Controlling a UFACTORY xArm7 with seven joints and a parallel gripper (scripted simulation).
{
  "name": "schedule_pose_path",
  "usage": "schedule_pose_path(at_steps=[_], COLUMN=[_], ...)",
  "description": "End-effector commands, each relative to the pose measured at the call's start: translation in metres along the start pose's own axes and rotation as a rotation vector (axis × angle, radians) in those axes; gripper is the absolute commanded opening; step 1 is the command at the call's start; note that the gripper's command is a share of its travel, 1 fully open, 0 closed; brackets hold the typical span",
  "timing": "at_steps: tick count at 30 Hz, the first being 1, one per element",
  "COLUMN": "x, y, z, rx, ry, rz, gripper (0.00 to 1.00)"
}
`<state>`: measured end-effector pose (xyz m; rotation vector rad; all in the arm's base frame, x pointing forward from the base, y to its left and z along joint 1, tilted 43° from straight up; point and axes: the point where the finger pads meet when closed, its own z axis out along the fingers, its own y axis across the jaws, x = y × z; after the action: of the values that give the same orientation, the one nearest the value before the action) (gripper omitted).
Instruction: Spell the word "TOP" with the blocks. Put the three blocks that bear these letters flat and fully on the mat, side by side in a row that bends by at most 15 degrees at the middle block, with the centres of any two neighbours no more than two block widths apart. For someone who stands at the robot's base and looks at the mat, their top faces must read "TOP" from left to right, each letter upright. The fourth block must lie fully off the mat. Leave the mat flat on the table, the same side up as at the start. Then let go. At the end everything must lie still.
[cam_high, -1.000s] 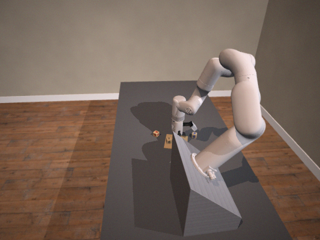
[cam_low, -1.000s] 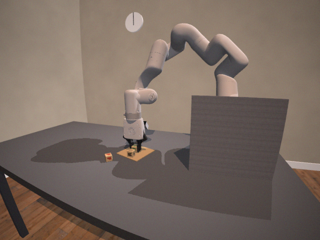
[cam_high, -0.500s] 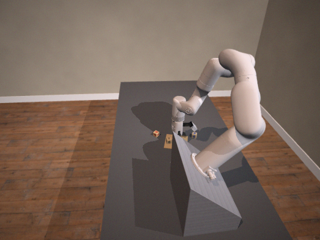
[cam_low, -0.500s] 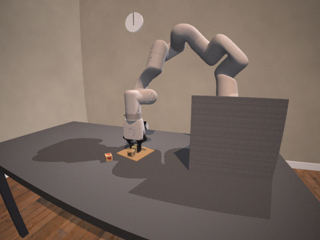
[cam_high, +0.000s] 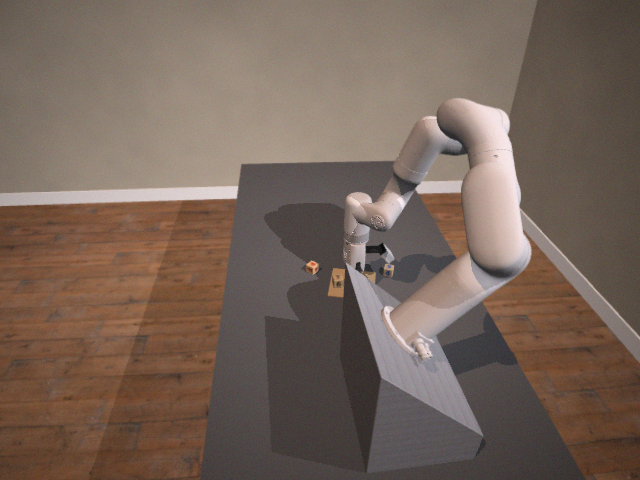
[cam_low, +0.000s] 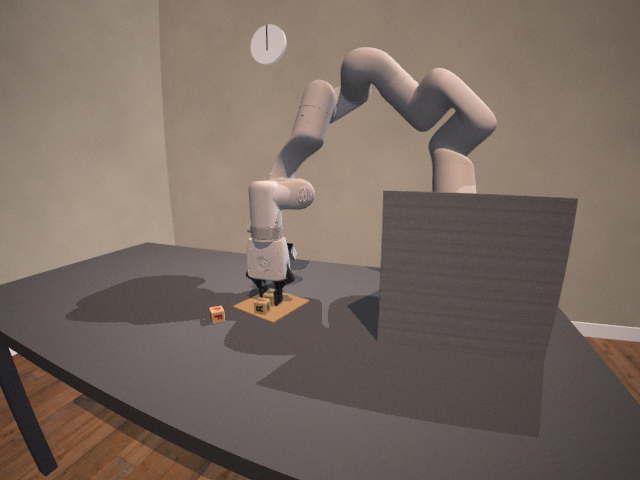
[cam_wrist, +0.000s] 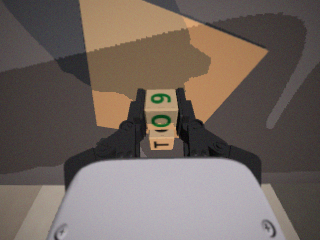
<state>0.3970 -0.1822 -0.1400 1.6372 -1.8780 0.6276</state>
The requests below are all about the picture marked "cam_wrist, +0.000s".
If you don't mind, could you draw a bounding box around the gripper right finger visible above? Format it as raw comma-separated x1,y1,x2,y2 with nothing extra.
176,88,261,187

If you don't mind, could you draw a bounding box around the orange flat mat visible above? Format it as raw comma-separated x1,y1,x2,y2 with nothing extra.
79,0,268,129

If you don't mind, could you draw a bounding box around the wooden letter block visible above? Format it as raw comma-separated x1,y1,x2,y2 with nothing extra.
148,129,174,150
144,89,178,130

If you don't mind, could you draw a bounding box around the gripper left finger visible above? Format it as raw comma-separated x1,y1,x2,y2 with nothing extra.
64,88,147,193

